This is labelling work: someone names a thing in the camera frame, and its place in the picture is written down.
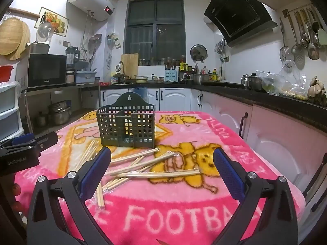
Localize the clear plastic bags of vegetables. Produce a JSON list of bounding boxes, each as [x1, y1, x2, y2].
[[256, 68, 310, 100]]

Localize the group of sauce bottles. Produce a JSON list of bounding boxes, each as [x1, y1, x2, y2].
[[179, 55, 226, 81]]

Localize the wooden cutting board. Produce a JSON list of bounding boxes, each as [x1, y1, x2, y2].
[[121, 53, 139, 75]]

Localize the black microwave oven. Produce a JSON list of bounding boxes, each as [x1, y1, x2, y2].
[[27, 53, 67, 88]]

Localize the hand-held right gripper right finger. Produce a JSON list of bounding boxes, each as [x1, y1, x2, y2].
[[213, 147, 298, 245]]

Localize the blender with dark jug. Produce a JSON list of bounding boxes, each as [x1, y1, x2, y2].
[[65, 46, 80, 85]]

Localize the red plastic basin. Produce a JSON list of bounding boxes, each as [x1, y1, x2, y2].
[[0, 66, 14, 83]]

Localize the white water heater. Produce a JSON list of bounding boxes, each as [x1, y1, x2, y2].
[[67, 0, 115, 22]]

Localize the blue plastic dish tub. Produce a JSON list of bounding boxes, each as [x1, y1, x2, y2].
[[75, 71, 97, 84]]

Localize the dark green utensil basket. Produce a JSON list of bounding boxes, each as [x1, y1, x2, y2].
[[96, 92, 157, 148]]

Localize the row of hanging kitchen utensils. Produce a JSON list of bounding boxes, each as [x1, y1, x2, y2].
[[279, 4, 327, 68]]

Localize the brown lumpy produce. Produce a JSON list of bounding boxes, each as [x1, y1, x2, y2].
[[307, 77, 327, 106]]

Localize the steel kettle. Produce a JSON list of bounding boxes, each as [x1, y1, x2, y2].
[[241, 74, 252, 90]]

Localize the pile of wooden chopsticks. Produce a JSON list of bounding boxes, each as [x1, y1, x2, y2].
[[74, 139, 201, 209]]

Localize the steel pot lid on wall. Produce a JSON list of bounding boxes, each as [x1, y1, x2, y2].
[[190, 44, 207, 63]]

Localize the blue plastic bag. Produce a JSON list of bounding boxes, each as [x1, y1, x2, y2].
[[131, 87, 148, 99]]

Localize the white kitchen base cabinets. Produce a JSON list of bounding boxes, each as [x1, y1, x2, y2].
[[100, 88, 327, 206]]

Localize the black range hood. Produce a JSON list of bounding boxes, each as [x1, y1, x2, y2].
[[204, 0, 278, 48]]

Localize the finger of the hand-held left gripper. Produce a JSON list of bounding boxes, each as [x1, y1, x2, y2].
[[0, 133, 36, 149], [34, 131, 59, 157]]

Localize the steel canister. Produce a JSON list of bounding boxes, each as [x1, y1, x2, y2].
[[250, 73, 263, 91]]

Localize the white plastic drawer unit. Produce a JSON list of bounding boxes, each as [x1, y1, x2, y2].
[[0, 81, 25, 141]]

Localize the row of glass jars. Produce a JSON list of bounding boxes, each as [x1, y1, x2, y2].
[[139, 57, 166, 66]]

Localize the dark kitchen window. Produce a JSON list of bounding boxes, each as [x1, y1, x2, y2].
[[123, 0, 186, 67]]

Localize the fruit wall poster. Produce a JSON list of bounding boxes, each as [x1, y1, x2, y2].
[[34, 7, 70, 37]]

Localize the pink printed blanket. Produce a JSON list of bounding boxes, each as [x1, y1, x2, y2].
[[14, 110, 306, 245]]

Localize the stacked steel pots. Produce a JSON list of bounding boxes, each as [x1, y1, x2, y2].
[[48, 101, 72, 126]]

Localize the metal shelf rack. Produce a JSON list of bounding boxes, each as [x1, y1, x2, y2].
[[24, 82, 102, 134]]

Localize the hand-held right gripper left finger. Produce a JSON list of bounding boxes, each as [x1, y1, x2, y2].
[[26, 146, 113, 245]]

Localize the round woven bamboo tray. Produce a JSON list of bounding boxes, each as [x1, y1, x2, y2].
[[0, 18, 31, 61]]

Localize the glass pot lid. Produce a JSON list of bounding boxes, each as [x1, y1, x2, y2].
[[37, 20, 55, 43]]

